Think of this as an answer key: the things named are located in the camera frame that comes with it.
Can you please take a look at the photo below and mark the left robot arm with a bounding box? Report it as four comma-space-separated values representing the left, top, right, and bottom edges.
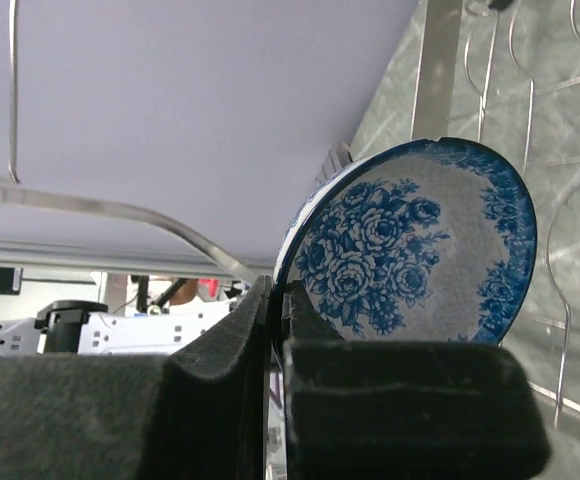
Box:
0, 300, 236, 356

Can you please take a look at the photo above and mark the steel wire dish rack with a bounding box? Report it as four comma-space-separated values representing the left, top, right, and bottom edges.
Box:
0, 0, 580, 431

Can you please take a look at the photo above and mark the blue floral white bowl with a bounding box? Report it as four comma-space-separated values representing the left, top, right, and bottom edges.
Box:
273, 137, 538, 344

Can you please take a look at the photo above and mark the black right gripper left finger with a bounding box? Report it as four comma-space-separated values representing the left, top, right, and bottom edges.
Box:
0, 277, 271, 479

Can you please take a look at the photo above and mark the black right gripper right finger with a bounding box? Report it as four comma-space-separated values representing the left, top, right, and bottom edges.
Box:
281, 282, 552, 479

